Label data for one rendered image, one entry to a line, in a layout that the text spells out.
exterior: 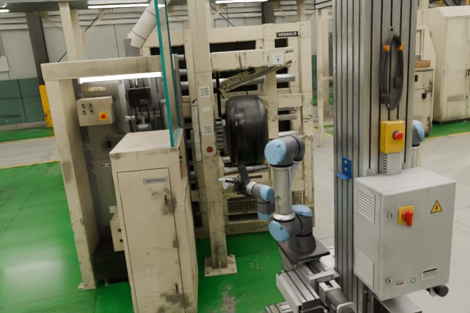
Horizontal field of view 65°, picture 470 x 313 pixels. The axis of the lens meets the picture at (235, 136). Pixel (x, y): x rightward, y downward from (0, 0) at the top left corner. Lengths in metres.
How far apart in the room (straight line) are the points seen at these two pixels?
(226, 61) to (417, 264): 2.02
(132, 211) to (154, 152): 0.40
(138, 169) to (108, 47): 9.64
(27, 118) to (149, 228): 10.00
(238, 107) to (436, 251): 1.59
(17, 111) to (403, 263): 11.39
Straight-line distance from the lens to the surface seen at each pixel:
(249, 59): 3.06
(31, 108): 12.11
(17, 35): 12.14
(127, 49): 3.11
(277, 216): 1.93
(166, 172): 2.25
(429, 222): 1.72
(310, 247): 2.11
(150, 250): 2.47
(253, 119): 2.68
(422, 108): 7.32
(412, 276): 1.79
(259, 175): 2.86
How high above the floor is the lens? 1.81
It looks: 14 degrees down
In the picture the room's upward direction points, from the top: 4 degrees counter-clockwise
